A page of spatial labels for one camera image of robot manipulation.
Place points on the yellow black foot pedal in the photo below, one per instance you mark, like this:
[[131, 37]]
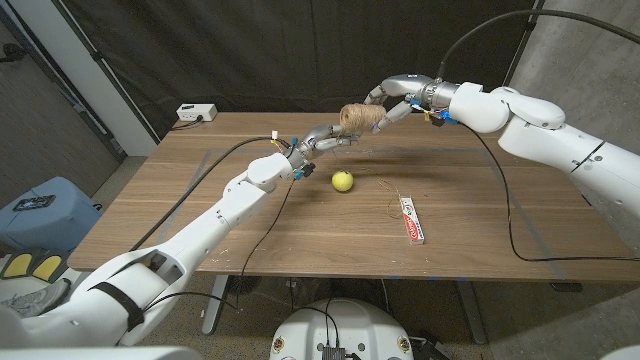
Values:
[[47, 267], [17, 265]]

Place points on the black backdrop pole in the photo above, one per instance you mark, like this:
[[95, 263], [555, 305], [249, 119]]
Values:
[[518, 52], [101, 62]]

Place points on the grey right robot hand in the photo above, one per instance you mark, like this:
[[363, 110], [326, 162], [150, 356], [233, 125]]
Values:
[[410, 86]]

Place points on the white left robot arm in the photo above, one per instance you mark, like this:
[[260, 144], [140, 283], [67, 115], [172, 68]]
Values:
[[210, 225]]

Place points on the white red toothpaste box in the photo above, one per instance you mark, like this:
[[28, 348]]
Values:
[[411, 220]]

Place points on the white robot torso base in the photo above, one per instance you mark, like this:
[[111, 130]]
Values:
[[345, 325]]

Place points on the grey table leg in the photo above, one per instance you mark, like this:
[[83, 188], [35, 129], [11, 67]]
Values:
[[471, 310]]

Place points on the white floor platform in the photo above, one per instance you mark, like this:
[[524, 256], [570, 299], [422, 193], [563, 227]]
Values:
[[85, 277]]

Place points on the blue plastic bin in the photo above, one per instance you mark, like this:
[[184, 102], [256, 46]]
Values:
[[55, 225]]

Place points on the black flat device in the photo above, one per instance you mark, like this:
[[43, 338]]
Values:
[[34, 202]]

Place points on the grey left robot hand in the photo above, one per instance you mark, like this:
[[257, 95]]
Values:
[[317, 142]]

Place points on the white power strip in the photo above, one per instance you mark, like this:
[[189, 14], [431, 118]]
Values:
[[196, 112]]

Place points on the brown twine spool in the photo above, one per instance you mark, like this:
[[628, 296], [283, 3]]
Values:
[[360, 117]]

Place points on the grey sneaker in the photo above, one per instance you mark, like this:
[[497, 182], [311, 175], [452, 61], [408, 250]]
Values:
[[30, 300]]

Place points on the black wall hook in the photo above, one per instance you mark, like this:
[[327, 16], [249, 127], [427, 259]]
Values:
[[12, 51]]

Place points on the black backdrop curtain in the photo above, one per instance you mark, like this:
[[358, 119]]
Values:
[[250, 50]]

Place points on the white table leg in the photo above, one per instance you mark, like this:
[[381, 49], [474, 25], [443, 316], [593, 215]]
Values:
[[215, 305]]

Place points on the yellow tennis ball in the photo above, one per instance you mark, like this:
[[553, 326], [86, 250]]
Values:
[[342, 181]]

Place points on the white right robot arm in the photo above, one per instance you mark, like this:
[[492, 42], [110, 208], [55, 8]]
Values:
[[540, 130]]

